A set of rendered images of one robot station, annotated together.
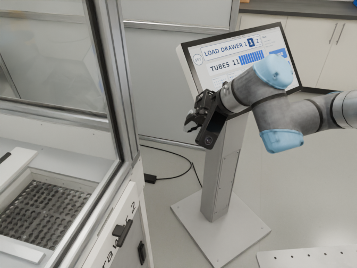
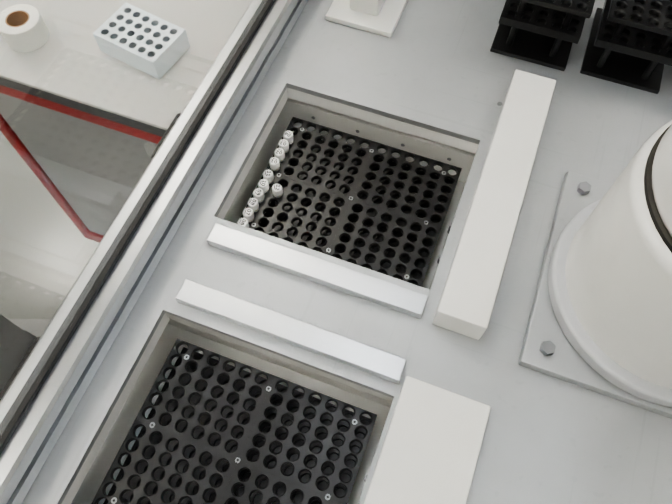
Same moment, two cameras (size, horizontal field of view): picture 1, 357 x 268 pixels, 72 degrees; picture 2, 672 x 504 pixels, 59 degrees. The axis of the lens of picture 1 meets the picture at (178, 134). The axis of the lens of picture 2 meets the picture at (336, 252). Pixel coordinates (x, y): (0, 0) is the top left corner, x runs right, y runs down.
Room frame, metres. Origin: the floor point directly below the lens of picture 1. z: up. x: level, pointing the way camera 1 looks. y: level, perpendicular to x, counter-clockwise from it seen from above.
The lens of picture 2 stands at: (0.46, 0.46, 1.50)
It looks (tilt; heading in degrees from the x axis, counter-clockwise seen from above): 63 degrees down; 185
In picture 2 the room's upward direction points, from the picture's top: straight up
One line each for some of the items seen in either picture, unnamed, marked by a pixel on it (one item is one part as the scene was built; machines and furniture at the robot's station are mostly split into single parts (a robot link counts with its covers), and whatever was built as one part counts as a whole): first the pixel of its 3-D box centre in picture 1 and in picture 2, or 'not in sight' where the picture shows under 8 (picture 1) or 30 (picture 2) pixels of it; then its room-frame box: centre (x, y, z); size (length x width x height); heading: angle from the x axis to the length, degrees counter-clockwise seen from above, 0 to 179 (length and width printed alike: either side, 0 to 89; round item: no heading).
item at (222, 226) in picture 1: (227, 167); not in sight; (0.93, -0.27, 0.51); 0.50 x 0.45 x 1.02; 33
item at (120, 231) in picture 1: (120, 231); not in sight; (0.33, 0.15, 0.91); 0.07 x 0.04 x 0.01; 165
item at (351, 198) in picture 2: not in sight; (350, 212); (0.09, 0.45, 0.87); 0.22 x 0.18 x 0.06; 75
